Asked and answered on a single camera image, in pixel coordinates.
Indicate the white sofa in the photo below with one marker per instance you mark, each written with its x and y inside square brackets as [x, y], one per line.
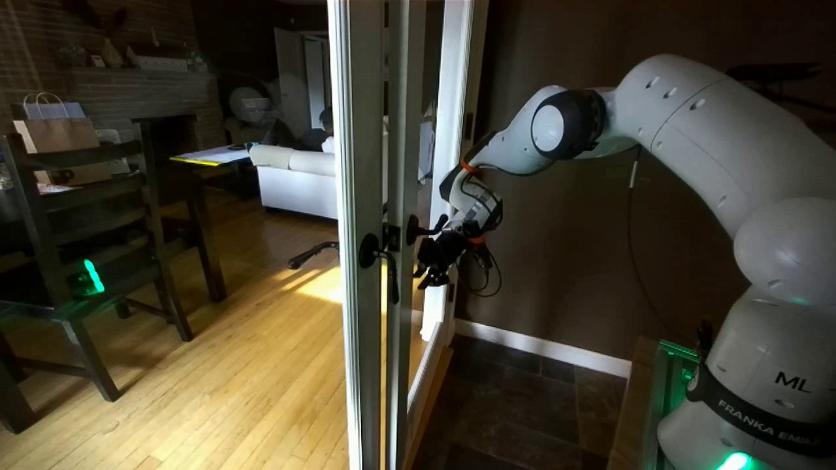
[296, 178]

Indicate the dark wooden dining table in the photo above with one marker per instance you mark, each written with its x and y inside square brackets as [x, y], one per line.
[208, 242]

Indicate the pale shopping bag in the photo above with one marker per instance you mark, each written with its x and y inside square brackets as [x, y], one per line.
[53, 105]

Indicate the brown paper bag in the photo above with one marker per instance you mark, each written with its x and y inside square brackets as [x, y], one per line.
[53, 134]

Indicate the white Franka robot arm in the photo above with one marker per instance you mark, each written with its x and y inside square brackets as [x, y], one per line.
[714, 147]

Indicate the round pale cushion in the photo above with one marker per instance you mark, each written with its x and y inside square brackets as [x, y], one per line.
[252, 105]

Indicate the white glass french door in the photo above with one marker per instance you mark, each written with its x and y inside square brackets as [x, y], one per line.
[353, 173]
[407, 131]

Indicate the white baseboard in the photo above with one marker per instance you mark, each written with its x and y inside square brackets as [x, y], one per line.
[538, 344]

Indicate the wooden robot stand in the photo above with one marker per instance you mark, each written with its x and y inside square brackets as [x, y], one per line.
[632, 417]

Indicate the dark wooden chair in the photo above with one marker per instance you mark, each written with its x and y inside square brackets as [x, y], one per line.
[78, 309]

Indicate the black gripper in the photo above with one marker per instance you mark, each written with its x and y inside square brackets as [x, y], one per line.
[457, 242]

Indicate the white box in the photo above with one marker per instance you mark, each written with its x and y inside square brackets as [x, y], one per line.
[166, 62]

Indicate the pale papers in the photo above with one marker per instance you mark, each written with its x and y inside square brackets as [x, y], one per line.
[209, 158]

